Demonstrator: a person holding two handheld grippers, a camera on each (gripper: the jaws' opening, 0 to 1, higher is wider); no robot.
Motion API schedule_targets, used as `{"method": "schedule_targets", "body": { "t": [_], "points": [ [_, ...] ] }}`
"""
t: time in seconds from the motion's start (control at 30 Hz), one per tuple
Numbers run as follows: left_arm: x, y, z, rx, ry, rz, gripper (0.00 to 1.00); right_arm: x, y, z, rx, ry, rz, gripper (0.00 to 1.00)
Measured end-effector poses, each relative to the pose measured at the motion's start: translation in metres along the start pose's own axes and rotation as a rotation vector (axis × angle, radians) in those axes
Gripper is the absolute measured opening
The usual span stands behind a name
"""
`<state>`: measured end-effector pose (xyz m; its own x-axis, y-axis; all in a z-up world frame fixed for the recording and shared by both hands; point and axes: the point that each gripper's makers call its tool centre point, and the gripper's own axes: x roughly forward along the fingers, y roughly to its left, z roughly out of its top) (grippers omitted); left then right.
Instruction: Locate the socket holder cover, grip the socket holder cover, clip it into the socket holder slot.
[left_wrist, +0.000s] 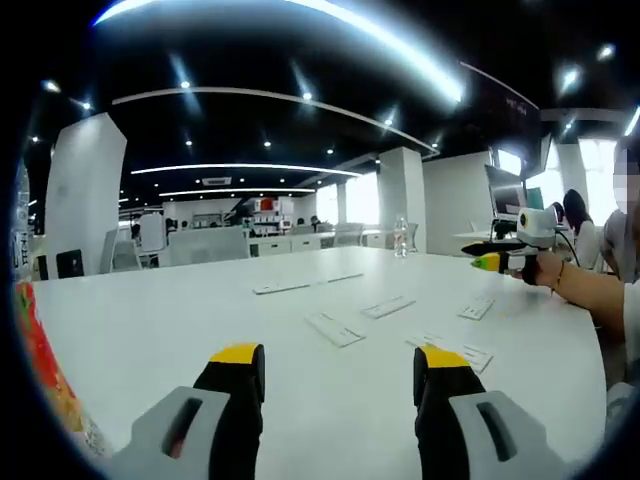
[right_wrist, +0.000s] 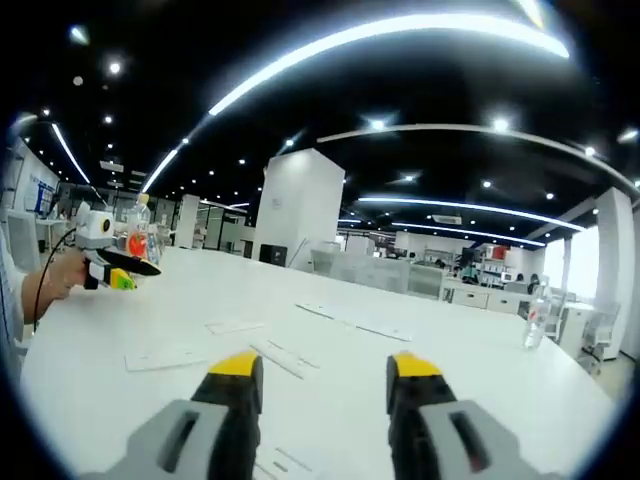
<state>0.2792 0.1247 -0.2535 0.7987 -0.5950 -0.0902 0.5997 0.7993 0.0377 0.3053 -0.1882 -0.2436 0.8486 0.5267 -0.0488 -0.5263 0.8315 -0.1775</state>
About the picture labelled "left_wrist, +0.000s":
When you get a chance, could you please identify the person's white shirt sleeve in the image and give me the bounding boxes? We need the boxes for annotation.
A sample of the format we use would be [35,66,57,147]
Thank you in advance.
[621,281,640,354]

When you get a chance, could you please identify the long white socket holder rail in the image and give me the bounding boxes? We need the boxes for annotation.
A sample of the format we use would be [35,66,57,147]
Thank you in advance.
[313,271,365,286]
[252,280,313,296]

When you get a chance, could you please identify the white low cabinets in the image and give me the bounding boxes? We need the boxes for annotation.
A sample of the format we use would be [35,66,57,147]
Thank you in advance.
[247,230,384,259]

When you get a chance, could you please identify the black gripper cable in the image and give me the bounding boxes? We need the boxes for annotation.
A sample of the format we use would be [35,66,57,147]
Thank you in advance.
[553,228,582,267]

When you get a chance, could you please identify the white board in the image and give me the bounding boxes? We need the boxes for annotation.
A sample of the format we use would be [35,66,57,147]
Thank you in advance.
[139,213,167,252]

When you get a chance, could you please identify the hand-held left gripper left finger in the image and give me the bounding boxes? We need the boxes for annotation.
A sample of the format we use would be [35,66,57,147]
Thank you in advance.
[112,342,267,480]

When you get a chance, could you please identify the grey partition screen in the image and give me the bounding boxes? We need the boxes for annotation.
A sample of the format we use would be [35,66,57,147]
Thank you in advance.
[166,226,252,267]

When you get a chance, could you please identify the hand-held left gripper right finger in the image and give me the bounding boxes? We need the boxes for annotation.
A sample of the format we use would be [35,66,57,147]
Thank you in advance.
[412,344,571,480]

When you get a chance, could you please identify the clear water bottle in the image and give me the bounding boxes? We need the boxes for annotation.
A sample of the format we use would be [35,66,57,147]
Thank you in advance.
[394,214,411,259]

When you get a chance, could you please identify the plastic bottle with red label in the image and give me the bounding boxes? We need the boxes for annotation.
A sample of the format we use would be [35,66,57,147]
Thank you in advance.
[13,281,89,441]

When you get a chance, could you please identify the person's right hand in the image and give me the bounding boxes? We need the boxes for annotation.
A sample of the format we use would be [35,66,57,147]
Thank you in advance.
[533,250,565,297]

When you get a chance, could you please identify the black chair back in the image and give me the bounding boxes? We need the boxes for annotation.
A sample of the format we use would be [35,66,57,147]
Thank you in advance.
[55,248,85,280]

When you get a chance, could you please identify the white socket holder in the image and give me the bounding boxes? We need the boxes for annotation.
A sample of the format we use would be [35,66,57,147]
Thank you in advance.
[360,295,417,320]
[304,312,367,348]

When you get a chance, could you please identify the grey office chair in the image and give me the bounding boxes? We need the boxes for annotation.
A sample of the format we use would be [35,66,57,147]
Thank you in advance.
[101,227,162,274]

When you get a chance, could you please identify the white socket holder cover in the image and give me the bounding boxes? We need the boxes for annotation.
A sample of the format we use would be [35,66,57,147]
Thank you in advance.
[456,295,496,322]
[405,331,494,374]

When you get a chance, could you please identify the shelf with boxes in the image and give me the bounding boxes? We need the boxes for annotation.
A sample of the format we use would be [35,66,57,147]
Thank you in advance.
[241,196,295,237]

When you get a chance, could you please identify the computer monitor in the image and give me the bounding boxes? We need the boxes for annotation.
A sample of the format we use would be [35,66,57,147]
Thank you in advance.
[484,164,530,222]

